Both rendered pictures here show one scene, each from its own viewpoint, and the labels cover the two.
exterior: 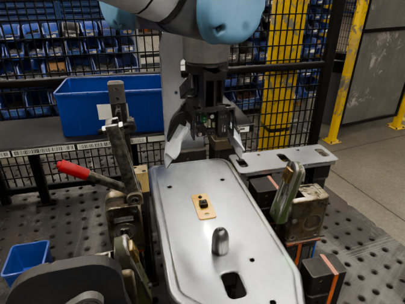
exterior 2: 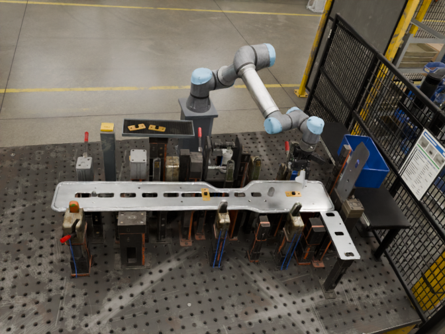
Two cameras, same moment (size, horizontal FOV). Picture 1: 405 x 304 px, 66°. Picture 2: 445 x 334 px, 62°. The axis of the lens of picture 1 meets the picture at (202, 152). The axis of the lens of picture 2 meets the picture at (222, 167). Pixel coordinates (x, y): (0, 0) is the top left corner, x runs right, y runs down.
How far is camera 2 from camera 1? 1.68 m
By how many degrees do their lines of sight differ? 71
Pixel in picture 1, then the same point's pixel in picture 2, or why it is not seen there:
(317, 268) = (263, 219)
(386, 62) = not seen: outside the picture
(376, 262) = (306, 318)
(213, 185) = (308, 199)
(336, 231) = (331, 309)
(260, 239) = (275, 205)
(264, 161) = (333, 224)
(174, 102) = (348, 172)
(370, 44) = not seen: outside the picture
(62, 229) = not seen: hidden behind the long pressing
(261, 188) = (312, 220)
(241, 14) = (267, 128)
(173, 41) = (359, 149)
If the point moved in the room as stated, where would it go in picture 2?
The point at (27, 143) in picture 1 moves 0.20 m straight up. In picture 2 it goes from (328, 142) to (338, 115)
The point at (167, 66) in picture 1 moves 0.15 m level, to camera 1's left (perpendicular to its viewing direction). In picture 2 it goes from (353, 156) to (349, 139)
